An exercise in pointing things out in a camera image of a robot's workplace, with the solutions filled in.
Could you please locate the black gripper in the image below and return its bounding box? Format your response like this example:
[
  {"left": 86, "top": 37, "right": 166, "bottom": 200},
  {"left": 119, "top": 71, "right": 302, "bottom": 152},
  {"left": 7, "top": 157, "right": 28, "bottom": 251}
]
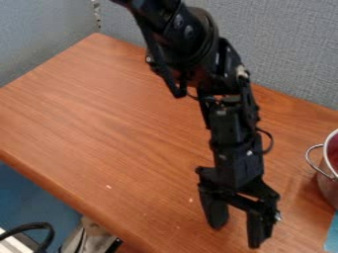
[{"left": 195, "top": 134, "right": 281, "bottom": 249}]

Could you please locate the metal pot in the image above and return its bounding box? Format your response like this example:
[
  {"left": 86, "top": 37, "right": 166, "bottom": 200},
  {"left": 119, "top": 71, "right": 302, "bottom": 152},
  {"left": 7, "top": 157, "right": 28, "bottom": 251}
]
[{"left": 305, "top": 128, "right": 338, "bottom": 211}]

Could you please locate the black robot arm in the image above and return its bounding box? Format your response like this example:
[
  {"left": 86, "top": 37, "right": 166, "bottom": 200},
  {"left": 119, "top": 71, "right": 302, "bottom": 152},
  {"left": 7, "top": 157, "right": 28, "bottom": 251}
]
[{"left": 110, "top": 0, "right": 281, "bottom": 248}]

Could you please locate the red object in pot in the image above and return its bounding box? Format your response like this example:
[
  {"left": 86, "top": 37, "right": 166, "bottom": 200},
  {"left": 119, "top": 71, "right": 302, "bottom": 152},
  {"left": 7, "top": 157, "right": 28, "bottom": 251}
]
[{"left": 328, "top": 133, "right": 338, "bottom": 173}]

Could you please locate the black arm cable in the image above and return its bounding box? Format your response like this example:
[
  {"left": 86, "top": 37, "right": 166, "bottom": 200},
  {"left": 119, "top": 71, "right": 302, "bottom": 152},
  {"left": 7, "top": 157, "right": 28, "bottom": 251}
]
[{"left": 256, "top": 127, "right": 277, "bottom": 156}]

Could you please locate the metal table leg bracket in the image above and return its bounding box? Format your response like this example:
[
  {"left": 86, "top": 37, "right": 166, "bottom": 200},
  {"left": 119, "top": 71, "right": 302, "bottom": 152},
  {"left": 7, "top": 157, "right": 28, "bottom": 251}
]
[{"left": 56, "top": 216, "right": 123, "bottom": 253}]

